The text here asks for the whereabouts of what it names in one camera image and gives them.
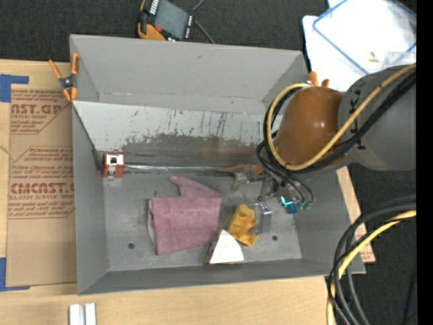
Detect yellow toy block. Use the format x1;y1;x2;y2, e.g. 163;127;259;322
227;204;260;248

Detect pink oven mitt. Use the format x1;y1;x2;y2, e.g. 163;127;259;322
146;175;224;257

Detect white wedge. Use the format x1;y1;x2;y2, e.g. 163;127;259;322
203;228;246;267

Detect grey metal bin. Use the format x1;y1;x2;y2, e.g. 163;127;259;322
69;34;367;296

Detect clear long rod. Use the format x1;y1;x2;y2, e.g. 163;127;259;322
123;163;237;176

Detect brown cardboard board, red print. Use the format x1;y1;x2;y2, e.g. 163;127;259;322
0;58;377;293

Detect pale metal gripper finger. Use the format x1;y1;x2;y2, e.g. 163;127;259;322
252;202;273;236
231;167;255;192

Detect orange and white small box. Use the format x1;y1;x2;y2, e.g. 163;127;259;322
101;152;126;179

